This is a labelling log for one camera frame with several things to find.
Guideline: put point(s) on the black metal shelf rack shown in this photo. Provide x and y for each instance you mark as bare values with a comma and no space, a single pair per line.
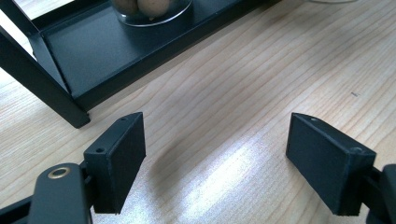
93,56

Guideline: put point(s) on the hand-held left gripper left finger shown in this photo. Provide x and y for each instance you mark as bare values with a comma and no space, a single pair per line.
120,168

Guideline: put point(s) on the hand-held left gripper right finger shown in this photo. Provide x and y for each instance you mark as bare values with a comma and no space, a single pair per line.
327,168

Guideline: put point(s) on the small glass jar wooden lid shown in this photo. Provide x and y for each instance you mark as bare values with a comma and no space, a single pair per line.
152,12

